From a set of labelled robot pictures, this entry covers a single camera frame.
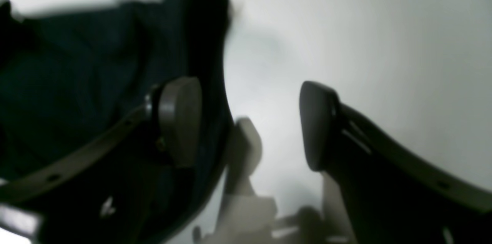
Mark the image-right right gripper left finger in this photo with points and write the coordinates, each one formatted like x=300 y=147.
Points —
x=102 y=193

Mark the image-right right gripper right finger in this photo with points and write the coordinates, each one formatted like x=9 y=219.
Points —
x=392 y=196

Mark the black T-shirt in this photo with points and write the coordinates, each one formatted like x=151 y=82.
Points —
x=68 y=77

